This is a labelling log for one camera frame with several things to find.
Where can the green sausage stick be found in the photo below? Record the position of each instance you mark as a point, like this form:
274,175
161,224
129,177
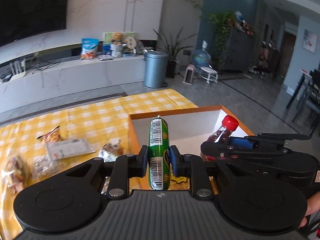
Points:
159,155

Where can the orange chips bag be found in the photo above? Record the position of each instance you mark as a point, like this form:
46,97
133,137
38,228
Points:
52,136

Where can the white silver snack packet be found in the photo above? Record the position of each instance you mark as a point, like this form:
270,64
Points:
68,148

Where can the black dining chair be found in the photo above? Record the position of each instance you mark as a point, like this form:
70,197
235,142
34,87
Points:
309,97

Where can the black wall television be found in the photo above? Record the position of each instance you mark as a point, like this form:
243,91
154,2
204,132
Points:
25,18

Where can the hanging green ivy plant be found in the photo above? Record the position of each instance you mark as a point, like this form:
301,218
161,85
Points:
222,23

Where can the white candy clear packet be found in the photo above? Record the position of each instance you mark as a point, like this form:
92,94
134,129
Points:
45,166

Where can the seaweed roll packet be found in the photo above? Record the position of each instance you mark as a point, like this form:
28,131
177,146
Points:
110,152

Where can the wall picture frame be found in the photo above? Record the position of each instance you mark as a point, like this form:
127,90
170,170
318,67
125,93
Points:
310,41

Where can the red cap snack bottle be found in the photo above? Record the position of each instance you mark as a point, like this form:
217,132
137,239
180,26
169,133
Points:
222,134

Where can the yellow checkered tablecloth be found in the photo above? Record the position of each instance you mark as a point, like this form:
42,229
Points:
98,123

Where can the grey metal trash can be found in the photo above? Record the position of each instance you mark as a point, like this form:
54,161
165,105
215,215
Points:
155,69

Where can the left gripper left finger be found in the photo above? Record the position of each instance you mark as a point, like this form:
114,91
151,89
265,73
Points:
126,167

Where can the white round stool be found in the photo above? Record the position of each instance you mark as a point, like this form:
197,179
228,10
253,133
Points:
209,74

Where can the person right hand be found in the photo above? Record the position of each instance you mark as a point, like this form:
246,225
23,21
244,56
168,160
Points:
313,206

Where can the potted plant by trash can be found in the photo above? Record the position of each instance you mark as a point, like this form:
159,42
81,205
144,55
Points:
172,47

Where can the blue water jug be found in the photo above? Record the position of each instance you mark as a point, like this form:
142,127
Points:
201,58

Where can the white marble tv console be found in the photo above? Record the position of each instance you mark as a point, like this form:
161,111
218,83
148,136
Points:
70,77

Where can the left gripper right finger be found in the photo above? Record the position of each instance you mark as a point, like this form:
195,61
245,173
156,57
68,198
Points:
192,167

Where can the pink space heater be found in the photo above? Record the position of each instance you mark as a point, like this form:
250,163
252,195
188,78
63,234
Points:
189,72

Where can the yellow label cracker bag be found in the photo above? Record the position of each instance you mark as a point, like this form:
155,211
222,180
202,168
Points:
179,183

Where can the dried fruit bag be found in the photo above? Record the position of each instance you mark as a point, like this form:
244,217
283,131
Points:
15,173

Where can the white wifi router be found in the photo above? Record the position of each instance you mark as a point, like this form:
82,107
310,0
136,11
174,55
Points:
18,69

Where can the blue snack bag on console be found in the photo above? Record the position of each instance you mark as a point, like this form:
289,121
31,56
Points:
89,48

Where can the brown teddy bear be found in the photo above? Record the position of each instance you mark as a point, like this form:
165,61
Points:
116,45

